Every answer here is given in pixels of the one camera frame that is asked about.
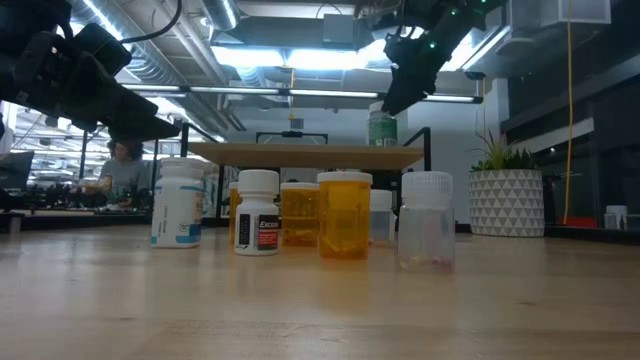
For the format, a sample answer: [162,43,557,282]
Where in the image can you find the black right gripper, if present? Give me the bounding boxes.
[382,9,476,117]

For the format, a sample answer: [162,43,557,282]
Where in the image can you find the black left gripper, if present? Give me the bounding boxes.
[0,29,182,143]

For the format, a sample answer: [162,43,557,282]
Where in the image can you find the large white blue-label bottle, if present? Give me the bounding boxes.
[150,156,206,250]

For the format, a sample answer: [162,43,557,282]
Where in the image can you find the clear plastic pill bottle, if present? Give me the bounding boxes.
[397,171,456,274]
[369,189,399,248]

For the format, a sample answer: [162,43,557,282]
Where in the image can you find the white Excedrin bottle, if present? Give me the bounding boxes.
[233,169,281,257]

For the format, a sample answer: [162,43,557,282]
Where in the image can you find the wooden shelf black metal legs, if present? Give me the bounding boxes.
[179,122,434,229]

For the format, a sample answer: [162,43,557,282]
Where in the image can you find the green bottle white cap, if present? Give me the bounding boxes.
[367,101,399,148]

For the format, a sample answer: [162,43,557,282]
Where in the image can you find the person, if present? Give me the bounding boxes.
[97,138,151,209]

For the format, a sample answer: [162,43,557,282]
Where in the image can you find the long linear ceiling light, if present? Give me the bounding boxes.
[122,83,484,105]

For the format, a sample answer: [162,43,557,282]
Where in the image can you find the green succulent plant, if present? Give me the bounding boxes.
[469,130,539,173]

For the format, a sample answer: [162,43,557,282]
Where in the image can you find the dark computer monitor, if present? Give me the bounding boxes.
[0,149,35,192]

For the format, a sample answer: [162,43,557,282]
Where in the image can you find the white patterned planter pot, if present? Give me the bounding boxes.
[468,168,545,238]

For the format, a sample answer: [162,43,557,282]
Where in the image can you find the red flat object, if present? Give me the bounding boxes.
[556,216,599,229]

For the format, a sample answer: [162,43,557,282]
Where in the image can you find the white cup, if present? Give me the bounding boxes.
[603,204,629,231]

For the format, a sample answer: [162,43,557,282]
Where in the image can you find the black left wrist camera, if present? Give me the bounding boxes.
[74,22,134,76]

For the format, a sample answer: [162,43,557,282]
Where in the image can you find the black left camera cable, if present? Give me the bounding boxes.
[119,0,184,45]

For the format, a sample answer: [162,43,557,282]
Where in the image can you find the black metal stand frame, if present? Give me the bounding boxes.
[255,130,329,146]

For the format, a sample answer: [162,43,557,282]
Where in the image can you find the silver round ventilation duct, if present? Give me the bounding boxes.
[199,0,241,31]

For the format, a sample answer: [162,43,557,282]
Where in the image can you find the yellow hanging cable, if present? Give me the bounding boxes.
[562,0,575,225]

